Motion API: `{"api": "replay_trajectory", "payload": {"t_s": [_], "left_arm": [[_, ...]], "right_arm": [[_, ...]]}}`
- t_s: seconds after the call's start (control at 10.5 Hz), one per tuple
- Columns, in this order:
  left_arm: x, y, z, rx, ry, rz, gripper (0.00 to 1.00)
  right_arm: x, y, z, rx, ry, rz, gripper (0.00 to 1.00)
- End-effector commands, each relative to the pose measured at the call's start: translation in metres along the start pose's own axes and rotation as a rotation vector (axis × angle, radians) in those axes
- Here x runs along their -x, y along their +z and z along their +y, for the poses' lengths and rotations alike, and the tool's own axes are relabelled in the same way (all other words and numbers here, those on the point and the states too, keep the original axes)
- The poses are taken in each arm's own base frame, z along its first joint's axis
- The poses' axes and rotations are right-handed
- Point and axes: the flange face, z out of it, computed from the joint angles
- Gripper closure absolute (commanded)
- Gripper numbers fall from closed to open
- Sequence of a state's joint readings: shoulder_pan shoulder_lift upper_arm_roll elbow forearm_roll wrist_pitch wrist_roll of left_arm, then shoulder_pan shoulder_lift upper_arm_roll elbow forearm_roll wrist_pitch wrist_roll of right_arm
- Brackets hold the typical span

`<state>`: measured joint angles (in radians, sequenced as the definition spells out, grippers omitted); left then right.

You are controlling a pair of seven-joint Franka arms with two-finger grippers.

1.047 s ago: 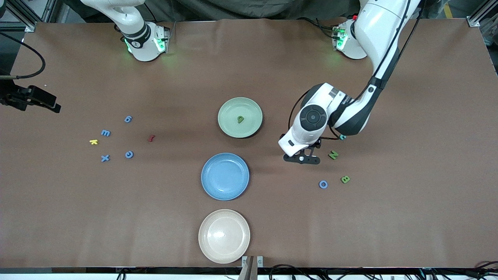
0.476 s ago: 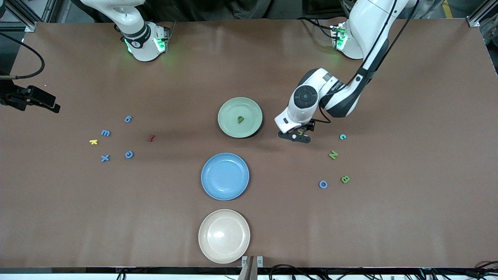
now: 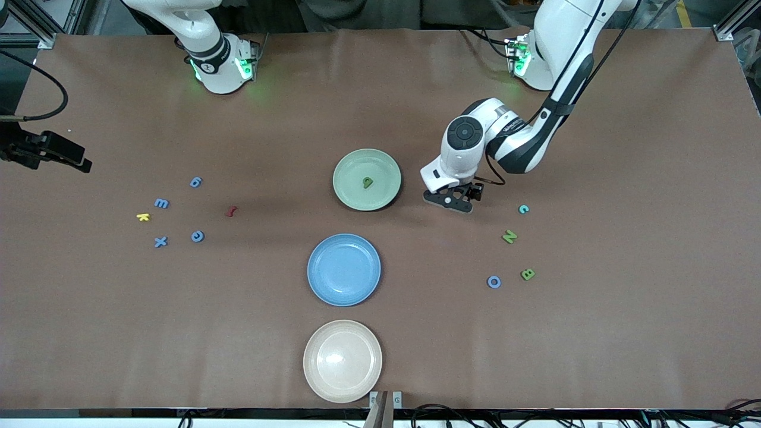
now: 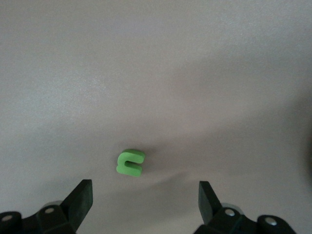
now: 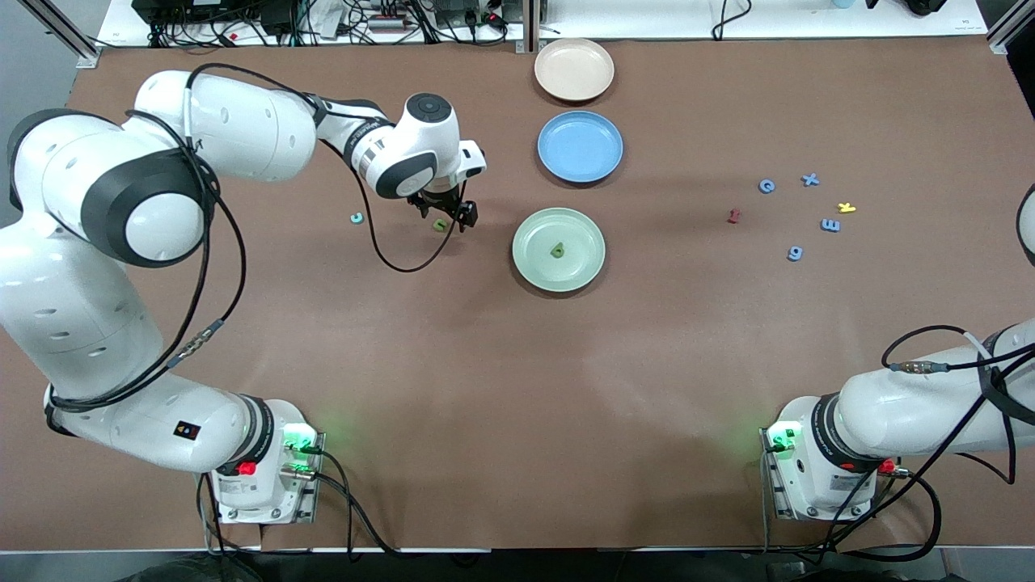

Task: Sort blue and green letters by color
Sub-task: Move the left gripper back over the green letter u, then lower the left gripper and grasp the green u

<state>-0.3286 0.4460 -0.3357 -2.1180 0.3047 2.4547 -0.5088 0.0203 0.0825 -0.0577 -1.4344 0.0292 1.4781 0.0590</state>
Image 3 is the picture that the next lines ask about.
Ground light green plate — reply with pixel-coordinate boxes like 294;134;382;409
332;149;402;212

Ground blue plate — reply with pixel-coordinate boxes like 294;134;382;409
307;233;382;307

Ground beige plate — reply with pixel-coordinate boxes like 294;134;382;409
303;320;383;404

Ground aluminium frame post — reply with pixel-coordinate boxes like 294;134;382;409
713;0;761;42
11;0;81;49

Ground black arm base cables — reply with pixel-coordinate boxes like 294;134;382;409
455;26;518;60

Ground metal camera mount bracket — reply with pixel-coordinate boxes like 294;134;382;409
369;391;404;428

